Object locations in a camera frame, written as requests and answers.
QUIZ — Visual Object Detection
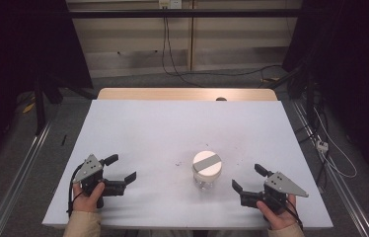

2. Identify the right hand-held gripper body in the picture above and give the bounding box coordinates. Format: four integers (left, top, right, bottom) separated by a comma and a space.
240, 171, 310, 212

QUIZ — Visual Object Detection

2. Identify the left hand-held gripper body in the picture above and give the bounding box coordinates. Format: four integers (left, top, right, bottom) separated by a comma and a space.
72, 153, 127, 198

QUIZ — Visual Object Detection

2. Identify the clear jar with white lid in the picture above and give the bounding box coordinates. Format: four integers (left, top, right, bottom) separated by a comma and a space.
190, 150, 223, 192

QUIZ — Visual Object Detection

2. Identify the grey tape strip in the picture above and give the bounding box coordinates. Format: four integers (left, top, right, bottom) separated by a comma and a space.
192, 153, 223, 174

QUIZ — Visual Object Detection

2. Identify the person's right hand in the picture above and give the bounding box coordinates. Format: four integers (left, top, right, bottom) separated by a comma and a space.
256, 194, 298, 231

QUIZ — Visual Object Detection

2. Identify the person's left hand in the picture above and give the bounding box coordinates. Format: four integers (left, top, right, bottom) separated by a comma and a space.
71, 181, 106, 213

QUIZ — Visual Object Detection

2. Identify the white table board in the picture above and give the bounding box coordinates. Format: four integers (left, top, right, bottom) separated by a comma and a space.
41, 99, 334, 230

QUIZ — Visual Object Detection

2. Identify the white power strip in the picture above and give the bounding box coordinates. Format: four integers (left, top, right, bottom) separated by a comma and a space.
316, 139, 330, 154

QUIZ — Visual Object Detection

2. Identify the wooden table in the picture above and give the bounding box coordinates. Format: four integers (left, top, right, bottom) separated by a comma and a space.
97, 87, 278, 102

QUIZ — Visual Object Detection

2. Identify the black metal stand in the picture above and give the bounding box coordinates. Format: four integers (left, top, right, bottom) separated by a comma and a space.
33, 74, 47, 136

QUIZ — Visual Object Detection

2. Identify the yellow tape piece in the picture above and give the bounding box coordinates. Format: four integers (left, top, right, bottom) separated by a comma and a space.
22, 102, 37, 115

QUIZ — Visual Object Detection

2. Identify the black curtain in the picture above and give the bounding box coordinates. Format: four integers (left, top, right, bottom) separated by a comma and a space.
281, 0, 369, 191
0, 0, 94, 174

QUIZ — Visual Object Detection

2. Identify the black horizontal beam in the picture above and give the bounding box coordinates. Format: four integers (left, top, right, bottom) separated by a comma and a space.
68, 8, 306, 19

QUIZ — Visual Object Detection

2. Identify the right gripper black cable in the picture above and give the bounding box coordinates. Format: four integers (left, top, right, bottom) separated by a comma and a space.
283, 197, 305, 230

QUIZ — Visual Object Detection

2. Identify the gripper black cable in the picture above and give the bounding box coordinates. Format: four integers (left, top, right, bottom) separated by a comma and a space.
67, 163, 86, 219
283, 197, 305, 230

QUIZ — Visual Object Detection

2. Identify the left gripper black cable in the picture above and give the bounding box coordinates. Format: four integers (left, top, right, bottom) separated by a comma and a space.
67, 163, 86, 219

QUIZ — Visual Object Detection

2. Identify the metal floor rail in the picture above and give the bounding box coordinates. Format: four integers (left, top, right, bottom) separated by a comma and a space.
0, 120, 54, 237
290, 98, 369, 237

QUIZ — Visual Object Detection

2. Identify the white floor cable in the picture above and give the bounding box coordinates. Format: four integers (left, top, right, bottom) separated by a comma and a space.
313, 106, 358, 180

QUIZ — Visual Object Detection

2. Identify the black floor cable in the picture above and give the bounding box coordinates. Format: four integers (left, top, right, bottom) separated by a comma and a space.
172, 64, 284, 79

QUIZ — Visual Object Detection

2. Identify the black wall cable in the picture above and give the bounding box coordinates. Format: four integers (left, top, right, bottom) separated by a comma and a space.
161, 16, 204, 89

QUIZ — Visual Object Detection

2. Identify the wooden wall strip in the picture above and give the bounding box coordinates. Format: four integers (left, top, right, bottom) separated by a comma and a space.
186, 0, 195, 72

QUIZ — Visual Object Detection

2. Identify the white wall socket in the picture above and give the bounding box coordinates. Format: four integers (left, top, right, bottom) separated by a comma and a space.
158, 0, 184, 10

